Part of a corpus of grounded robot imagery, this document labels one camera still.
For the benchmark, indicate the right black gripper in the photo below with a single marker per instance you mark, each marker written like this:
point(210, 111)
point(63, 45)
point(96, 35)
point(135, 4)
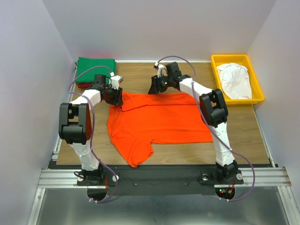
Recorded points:
point(155, 86)

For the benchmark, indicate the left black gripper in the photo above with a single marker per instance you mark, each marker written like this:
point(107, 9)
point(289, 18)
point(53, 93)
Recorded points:
point(117, 100)

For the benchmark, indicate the orange t shirt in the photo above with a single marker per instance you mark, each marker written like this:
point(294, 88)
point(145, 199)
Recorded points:
point(171, 118)

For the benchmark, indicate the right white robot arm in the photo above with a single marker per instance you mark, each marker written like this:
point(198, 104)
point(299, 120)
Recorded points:
point(212, 107)

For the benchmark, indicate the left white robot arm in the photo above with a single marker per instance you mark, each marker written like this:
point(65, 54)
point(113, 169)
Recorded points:
point(76, 125)

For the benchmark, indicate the folded dark red t shirt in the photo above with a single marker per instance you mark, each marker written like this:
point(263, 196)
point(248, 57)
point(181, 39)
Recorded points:
point(83, 85)

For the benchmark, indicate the folded green t shirt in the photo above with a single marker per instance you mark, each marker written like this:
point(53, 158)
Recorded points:
point(84, 64)

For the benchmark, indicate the white t shirt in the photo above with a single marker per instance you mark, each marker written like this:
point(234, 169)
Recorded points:
point(235, 82)

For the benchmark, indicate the yellow plastic bin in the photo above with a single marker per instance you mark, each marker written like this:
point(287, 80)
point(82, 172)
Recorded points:
point(242, 59)

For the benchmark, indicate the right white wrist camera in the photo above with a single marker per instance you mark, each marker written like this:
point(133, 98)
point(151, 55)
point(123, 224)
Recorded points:
point(159, 68)

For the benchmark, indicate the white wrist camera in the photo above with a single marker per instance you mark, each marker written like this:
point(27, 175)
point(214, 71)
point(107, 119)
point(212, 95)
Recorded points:
point(159, 68)
point(115, 81)

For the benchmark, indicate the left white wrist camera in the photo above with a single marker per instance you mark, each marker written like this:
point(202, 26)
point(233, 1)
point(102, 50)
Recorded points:
point(115, 81)

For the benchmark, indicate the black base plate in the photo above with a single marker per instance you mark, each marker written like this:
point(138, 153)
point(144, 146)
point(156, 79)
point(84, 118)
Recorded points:
point(161, 180)

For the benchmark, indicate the aluminium rail frame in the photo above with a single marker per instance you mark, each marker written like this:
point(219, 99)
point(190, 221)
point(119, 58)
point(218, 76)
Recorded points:
point(65, 178)

